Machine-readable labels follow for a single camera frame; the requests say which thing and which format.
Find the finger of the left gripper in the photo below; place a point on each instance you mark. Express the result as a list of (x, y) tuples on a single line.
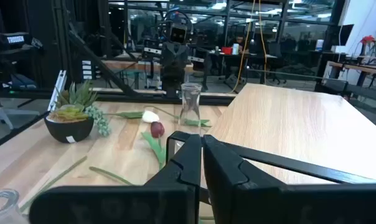
[(168, 54), (182, 54)]

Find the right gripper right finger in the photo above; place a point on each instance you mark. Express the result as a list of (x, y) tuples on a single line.
[(269, 205)]

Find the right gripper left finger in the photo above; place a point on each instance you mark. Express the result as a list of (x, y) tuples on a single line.
[(113, 205)]

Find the pink artificial tulip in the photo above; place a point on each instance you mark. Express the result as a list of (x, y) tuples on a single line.
[(108, 175)]

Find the white artificial tulip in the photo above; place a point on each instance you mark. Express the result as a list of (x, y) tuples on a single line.
[(150, 116)]

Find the yellow artificial tulip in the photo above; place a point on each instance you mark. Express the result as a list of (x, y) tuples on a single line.
[(194, 122)]

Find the dark purple artificial tulip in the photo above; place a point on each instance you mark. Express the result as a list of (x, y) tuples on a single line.
[(157, 129)]

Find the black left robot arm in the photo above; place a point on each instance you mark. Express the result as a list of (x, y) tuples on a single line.
[(174, 82)]

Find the red container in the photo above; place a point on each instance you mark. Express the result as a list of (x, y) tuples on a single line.
[(227, 50)]

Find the smooth clear glass vase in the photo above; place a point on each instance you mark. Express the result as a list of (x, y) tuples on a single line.
[(190, 105)]

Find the white container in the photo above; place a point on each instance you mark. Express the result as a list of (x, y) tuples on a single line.
[(235, 48)]

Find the person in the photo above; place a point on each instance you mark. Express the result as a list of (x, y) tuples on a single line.
[(238, 41)]

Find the succulent plant in black bowl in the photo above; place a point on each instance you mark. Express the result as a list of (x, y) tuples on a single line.
[(69, 129)]

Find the ribbed clear glass vase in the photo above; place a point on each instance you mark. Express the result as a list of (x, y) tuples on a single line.
[(1, 202)]

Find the black Trossen labelled case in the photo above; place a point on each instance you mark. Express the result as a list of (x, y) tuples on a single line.
[(15, 39)]

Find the long wooden workbench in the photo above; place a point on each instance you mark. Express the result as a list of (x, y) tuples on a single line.
[(356, 67)]

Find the black computer monitor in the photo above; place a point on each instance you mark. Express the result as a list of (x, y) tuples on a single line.
[(346, 35)]

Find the red flower bouquet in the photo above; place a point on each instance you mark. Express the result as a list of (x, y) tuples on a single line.
[(367, 40)]

